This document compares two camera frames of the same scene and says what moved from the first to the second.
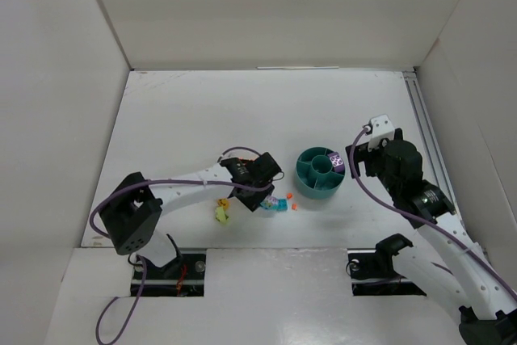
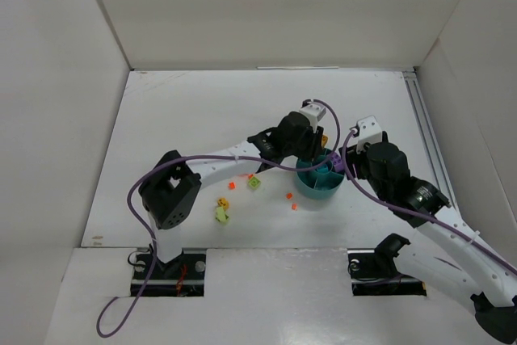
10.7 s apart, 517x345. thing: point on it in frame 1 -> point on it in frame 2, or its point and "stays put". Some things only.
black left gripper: (254, 198) -> (317, 143)
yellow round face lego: (223, 202) stays put
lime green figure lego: (220, 215) stays put
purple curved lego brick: (337, 161) stays put
